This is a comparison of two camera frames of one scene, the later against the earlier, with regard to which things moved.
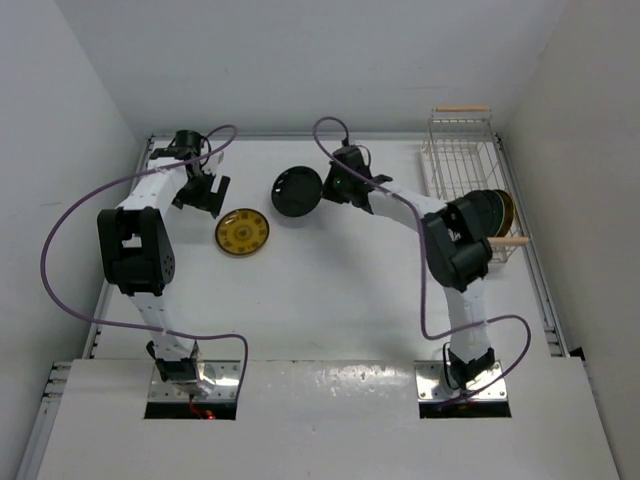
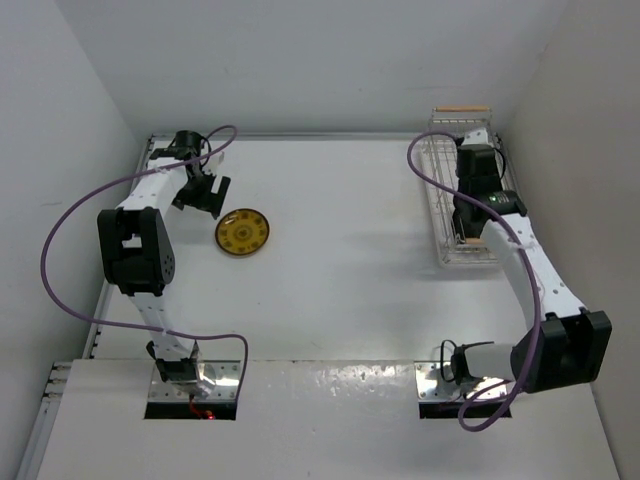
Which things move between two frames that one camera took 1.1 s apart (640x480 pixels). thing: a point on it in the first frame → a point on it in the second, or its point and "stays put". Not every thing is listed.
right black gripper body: x=337 y=186 → x=497 y=172
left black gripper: x=206 y=201 stays put
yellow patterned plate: x=242 y=231 stays put
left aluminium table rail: x=55 y=371 stays put
